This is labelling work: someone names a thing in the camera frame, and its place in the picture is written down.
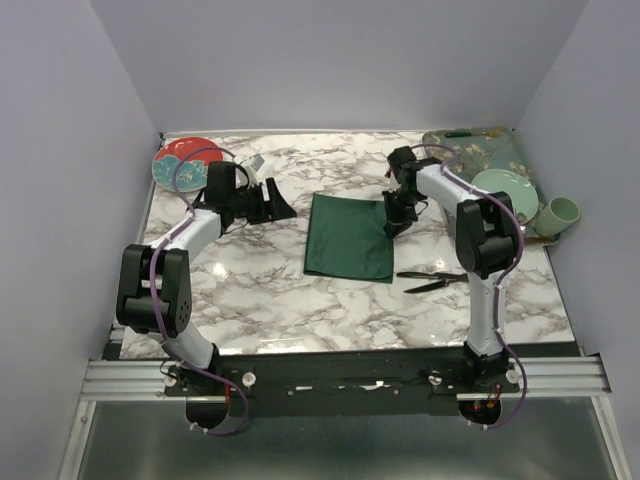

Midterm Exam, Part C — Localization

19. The aluminium frame rail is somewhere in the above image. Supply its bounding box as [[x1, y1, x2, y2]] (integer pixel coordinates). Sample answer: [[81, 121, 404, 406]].
[[81, 355, 611, 401]]

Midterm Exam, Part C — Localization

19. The red plate with blue flower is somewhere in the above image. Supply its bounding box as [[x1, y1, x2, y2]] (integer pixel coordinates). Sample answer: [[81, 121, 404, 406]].
[[151, 136, 224, 193]]

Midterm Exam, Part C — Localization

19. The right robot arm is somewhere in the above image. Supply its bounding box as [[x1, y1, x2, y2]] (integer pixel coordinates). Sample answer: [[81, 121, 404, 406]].
[[383, 146, 524, 392]]

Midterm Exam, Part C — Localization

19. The light green cup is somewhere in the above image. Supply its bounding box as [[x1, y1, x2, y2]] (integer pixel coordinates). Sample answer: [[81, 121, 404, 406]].
[[534, 197, 581, 237]]

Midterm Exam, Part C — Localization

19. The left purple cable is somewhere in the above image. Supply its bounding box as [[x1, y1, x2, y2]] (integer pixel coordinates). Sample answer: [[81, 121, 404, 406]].
[[148, 147, 251, 437]]

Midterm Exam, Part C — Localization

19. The dark green cloth napkin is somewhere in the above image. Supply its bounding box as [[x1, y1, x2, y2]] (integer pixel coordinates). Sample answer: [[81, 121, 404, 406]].
[[303, 194, 394, 284]]

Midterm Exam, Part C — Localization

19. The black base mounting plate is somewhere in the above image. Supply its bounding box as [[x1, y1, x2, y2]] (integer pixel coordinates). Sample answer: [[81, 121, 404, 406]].
[[165, 347, 519, 418]]

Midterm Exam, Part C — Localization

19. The light green plate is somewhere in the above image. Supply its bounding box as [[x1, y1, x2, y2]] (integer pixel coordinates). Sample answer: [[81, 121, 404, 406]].
[[472, 169, 539, 224]]

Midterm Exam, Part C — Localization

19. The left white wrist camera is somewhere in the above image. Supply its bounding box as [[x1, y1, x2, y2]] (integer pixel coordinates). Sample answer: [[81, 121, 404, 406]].
[[236, 154, 265, 186]]

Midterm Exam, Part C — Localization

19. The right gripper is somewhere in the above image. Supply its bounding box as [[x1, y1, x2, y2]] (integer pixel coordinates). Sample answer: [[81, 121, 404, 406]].
[[380, 189, 420, 238]]

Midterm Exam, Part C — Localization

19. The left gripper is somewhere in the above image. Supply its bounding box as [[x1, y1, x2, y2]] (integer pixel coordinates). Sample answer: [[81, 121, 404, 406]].
[[228, 177, 297, 225]]

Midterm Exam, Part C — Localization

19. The floral teal serving tray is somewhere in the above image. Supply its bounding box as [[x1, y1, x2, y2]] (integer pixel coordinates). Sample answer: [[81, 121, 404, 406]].
[[422, 126, 561, 245]]

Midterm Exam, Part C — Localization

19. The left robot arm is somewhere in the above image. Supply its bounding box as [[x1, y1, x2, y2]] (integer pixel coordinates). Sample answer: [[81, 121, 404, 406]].
[[116, 161, 297, 395]]

